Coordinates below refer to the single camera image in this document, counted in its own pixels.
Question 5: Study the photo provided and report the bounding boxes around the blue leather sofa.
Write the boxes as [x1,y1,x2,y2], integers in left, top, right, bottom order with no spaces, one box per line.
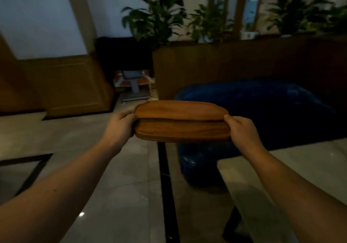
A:
[173,80,342,187]

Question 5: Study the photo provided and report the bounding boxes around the person's right forearm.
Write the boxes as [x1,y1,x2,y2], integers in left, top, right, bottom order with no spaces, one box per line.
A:
[243,146,347,243]

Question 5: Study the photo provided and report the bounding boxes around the person's left forearm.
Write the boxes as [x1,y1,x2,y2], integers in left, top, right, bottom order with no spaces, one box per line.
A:
[0,140,123,243]

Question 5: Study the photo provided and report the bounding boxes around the person's right hand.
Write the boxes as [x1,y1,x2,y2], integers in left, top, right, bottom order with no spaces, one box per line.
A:
[224,115,265,160]

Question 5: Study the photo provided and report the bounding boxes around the person's left hand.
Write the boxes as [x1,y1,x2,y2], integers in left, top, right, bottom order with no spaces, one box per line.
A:
[100,109,137,154]

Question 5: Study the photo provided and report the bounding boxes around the brown wooden tray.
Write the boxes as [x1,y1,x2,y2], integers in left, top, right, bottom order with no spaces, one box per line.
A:
[134,100,230,122]
[134,119,232,143]

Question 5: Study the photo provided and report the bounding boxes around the bushy green potted plant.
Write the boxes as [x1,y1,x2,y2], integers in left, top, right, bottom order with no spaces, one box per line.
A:
[266,0,347,36]

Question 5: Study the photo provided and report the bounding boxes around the brown wooden partition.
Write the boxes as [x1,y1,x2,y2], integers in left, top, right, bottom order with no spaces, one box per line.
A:
[152,34,347,108]

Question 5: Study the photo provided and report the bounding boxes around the large green potted plant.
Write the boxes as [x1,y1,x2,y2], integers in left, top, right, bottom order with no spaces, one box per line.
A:
[121,0,188,47]

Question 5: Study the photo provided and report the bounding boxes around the small green potted plant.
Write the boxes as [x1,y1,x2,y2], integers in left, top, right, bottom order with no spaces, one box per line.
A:
[187,2,235,44]

